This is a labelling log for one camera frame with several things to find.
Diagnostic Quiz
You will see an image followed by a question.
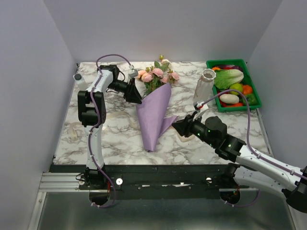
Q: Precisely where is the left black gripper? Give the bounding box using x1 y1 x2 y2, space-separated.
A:
107 77 142 104

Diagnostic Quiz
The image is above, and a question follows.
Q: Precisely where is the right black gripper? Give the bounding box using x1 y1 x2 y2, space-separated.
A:
171 110 217 147

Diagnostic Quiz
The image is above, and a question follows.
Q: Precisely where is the purple wrapping paper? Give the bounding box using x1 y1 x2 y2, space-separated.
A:
136 83 177 151

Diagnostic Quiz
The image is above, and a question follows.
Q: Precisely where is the pink artificial flower bouquet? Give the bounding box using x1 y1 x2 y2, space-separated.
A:
137 55 179 97

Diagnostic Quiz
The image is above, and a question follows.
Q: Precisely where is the beige ribbon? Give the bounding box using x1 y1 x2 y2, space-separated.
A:
67 111 194 142

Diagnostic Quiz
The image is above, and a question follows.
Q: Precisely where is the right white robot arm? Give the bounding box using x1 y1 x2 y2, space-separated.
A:
172 115 307 213

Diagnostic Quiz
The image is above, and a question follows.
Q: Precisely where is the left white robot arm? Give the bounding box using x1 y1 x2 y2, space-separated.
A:
77 65 142 172

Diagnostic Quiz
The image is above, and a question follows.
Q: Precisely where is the white ribbed ceramic vase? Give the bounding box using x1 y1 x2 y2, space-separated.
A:
193 69 216 105

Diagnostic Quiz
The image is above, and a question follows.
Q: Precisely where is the white bottle black cap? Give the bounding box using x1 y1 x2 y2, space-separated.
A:
73 73 89 91

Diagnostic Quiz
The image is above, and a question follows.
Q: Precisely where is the white toy potato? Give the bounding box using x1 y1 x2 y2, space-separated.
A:
219 94 240 104

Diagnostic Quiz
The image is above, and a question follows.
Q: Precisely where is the orange toy carrot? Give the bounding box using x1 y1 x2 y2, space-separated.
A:
226 103 244 107

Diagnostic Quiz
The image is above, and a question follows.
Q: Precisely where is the toy lettuce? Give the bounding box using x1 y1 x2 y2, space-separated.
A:
214 69 244 90

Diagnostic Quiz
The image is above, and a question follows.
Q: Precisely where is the purple toy onion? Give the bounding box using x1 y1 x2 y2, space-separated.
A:
215 64 243 72

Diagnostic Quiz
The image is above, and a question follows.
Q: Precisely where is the green toy bell pepper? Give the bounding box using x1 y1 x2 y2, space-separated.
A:
241 94 258 106

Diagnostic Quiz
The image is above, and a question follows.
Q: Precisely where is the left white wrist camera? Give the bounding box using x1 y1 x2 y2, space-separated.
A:
128 69 139 78

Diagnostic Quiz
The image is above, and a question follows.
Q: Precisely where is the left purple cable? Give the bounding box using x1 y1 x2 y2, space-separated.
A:
87 54 135 209

